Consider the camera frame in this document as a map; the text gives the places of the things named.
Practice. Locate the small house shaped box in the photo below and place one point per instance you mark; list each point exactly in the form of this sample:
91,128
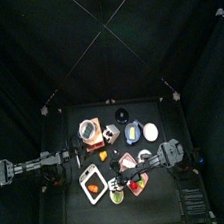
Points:
111,134

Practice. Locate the orange toy food piece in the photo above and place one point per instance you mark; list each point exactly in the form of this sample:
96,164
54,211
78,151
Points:
93,188

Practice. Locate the white square baking pan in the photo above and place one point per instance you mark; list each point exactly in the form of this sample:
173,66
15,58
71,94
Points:
93,184

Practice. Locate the white text label sticker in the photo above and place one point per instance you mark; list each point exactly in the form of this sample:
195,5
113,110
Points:
194,202

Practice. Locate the grey white small bowl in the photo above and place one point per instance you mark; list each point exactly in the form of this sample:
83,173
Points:
144,154

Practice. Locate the black round lid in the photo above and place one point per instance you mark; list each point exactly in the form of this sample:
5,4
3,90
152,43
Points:
121,116

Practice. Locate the pink cutting board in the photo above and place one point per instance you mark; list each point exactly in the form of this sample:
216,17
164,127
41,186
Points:
136,172

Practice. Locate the yellow green toy fruit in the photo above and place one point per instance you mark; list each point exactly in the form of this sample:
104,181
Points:
141,183

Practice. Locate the wooden toy stove box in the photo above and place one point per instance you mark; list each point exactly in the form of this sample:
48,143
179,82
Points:
94,137

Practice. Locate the grey frame corner bracket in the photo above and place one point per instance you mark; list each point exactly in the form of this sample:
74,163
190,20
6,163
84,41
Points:
220,12
176,96
44,110
110,101

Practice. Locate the green cup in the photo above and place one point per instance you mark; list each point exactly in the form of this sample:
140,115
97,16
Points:
117,196

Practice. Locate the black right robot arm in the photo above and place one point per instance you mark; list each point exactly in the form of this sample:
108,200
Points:
169,153

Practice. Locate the yellow toy butter stick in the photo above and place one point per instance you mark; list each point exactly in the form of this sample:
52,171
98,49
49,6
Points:
132,133

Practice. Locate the small black round knob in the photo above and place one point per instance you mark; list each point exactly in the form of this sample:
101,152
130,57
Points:
115,152

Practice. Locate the yellow orange toy fruit piece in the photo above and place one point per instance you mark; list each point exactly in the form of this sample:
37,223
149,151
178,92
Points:
103,156

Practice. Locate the white toy food slice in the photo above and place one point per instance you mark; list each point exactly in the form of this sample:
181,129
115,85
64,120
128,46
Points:
128,163

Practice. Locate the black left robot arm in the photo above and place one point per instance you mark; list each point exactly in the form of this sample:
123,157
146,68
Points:
30,166

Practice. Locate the red toy tomato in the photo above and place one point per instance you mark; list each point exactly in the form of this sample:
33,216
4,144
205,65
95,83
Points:
133,185

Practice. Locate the white round plate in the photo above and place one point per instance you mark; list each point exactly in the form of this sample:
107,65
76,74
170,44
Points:
150,132

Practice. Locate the blue toy frying pan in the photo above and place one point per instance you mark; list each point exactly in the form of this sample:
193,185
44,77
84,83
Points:
132,133

